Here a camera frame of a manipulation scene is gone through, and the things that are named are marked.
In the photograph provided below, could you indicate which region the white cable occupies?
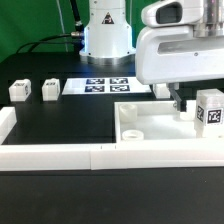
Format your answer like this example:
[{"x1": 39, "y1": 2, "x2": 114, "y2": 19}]
[{"x1": 55, "y1": 0, "x2": 70, "y2": 53}]

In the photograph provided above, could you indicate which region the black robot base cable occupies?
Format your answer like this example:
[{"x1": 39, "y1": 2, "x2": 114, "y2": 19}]
[{"x1": 69, "y1": 0, "x2": 86, "y2": 41}]

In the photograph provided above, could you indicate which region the white U-shaped fence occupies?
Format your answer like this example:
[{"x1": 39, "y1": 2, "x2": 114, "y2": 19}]
[{"x1": 0, "y1": 107, "x2": 224, "y2": 171}]

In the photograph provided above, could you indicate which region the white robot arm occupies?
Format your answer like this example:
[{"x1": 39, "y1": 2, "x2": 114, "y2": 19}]
[{"x1": 80, "y1": 0, "x2": 224, "y2": 85}]

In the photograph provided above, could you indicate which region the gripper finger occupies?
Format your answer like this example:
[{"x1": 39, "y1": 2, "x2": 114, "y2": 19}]
[{"x1": 168, "y1": 83, "x2": 187, "y2": 112}]

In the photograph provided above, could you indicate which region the white tag sheet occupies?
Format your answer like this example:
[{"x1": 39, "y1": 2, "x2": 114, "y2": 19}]
[{"x1": 62, "y1": 77, "x2": 151, "y2": 95}]

